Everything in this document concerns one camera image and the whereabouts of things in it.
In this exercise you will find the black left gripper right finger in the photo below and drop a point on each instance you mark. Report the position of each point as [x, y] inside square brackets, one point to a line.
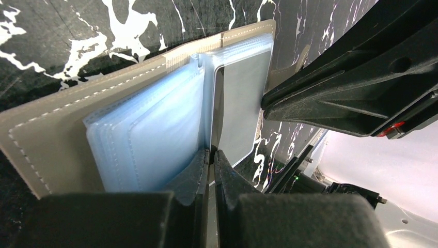
[249, 218]

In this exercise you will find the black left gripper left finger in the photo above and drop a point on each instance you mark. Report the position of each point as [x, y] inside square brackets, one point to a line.
[173, 217]

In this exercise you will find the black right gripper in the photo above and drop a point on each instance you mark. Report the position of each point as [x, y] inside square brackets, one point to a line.
[369, 34]

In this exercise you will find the thin grey credit card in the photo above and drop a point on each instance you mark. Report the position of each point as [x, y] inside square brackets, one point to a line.
[239, 86]

